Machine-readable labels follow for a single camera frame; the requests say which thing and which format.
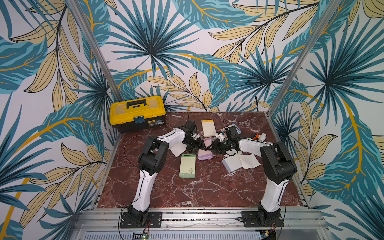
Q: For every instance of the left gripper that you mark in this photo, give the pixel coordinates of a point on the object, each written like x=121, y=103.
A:
x=199, y=146

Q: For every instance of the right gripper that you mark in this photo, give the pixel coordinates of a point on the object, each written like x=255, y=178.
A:
x=220, y=144

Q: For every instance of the torn lucky day cover page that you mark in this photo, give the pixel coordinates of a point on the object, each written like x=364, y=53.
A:
x=178, y=149

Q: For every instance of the purple flower lucky day pad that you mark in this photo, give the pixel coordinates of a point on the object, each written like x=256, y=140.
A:
x=204, y=154

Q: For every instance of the green red lucky memo pad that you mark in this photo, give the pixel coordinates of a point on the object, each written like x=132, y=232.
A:
x=187, y=166

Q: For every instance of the torn white page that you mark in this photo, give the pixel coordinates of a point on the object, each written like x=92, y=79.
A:
x=249, y=161

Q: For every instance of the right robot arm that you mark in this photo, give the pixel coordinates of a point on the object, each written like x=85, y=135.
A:
x=279, y=168

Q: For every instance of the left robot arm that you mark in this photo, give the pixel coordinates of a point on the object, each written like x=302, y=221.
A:
x=152, y=160

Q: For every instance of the blue lined memo pad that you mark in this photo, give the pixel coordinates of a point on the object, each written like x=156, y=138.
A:
x=232, y=163

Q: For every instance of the yellow top memo pad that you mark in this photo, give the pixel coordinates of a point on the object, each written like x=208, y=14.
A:
x=209, y=129

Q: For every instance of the red apple memo pad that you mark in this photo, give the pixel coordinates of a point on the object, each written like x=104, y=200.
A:
x=238, y=130

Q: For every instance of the blue orange pliers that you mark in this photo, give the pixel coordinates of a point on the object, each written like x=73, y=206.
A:
x=256, y=137

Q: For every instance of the yellow black toolbox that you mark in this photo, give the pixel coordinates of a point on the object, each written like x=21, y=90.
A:
x=135, y=115

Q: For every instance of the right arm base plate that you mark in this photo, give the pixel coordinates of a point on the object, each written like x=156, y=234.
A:
x=256, y=219

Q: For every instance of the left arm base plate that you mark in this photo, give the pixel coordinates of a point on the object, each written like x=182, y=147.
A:
x=153, y=220

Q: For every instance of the aluminium front rail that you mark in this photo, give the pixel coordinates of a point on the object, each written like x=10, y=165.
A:
x=221, y=223

